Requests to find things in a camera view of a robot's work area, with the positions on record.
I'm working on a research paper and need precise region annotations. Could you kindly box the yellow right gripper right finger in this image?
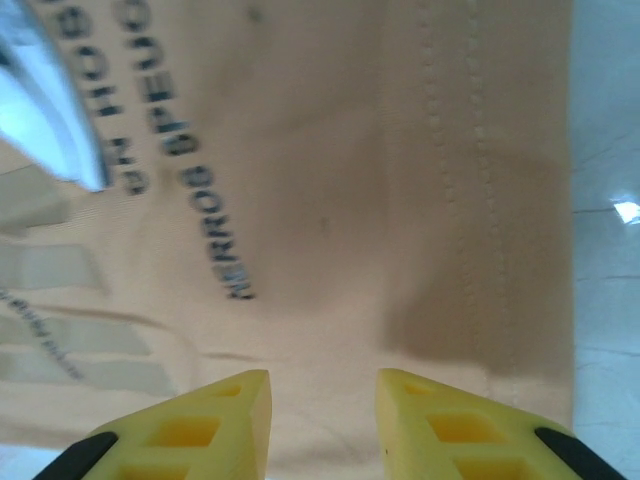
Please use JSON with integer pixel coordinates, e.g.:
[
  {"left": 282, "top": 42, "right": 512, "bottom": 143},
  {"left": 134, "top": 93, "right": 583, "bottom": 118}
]
[{"left": 375, "top": 368, "right": 629, "bottom": 480}]

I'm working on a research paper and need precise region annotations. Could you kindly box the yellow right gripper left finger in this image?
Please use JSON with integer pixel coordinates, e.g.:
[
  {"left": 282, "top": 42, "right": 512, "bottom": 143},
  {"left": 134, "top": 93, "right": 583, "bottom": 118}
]
[{"left": 37, "top": 368, "right": 274, "bottom": 480}]

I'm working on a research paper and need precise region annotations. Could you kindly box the tan printed t-shirt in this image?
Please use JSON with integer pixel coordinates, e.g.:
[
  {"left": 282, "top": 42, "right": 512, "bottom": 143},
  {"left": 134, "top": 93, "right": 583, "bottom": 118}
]
[{"left": 0, "top": 0, "right": 581, "bottom": 480}]

